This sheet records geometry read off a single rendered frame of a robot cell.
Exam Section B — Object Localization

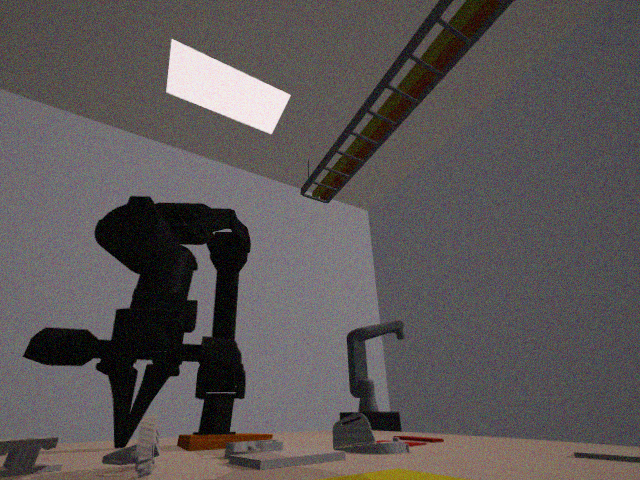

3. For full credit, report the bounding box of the yellow flat block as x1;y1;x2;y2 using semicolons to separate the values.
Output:
316;468;466;480

